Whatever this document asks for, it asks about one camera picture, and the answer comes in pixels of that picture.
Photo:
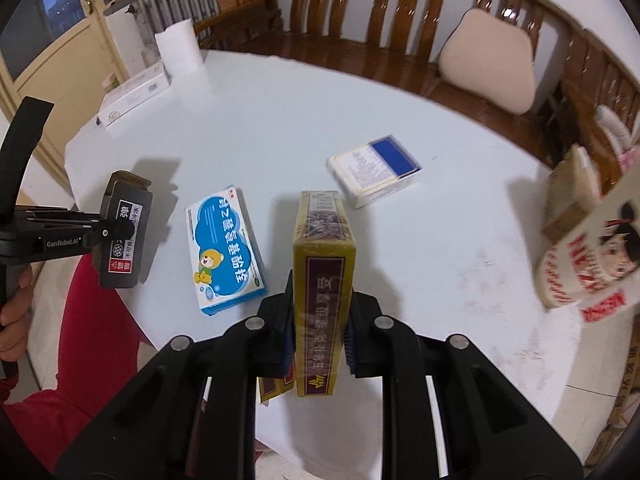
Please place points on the white tissue box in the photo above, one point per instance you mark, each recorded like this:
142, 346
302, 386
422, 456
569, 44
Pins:
133, 92

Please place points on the beige back cushion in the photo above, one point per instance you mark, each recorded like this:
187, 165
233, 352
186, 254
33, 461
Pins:
491, 59

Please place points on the pink plastic bag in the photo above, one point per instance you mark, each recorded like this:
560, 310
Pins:
628, 159

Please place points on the wooden armchair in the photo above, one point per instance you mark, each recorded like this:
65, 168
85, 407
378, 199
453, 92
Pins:
593, 75

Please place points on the yellow maroon medicine box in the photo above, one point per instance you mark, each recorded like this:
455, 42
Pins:
324, 257

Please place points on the black carton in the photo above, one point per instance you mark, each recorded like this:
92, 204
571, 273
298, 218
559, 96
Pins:
125, 212

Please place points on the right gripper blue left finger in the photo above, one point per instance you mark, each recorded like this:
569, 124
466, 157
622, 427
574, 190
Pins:
288, 327

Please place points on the person left hand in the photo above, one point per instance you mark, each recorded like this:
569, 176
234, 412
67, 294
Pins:
15, 318

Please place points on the white paper roll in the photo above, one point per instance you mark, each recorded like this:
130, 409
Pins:
179, 49

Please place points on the cardboard boxes stack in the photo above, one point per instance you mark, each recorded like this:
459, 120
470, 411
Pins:
625, 406

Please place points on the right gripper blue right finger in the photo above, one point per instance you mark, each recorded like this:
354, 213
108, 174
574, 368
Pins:
348, 335

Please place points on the brown drink cartons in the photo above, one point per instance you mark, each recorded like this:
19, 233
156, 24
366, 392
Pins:
574, 190

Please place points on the grey neck pillow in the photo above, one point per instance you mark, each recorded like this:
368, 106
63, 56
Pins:
614, 129

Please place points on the grey radiator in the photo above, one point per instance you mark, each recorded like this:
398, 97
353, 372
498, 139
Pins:
155, 16

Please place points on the wooden bench sofa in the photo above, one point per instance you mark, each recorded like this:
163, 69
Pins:
389, 41

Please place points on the large cartoon tumbler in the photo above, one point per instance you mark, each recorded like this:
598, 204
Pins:
592, 267

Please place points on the blue cartoon medicine box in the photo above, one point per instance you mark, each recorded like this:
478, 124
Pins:
225, 266

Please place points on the white blue medicine box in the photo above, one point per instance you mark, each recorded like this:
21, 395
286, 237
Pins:
373, 171

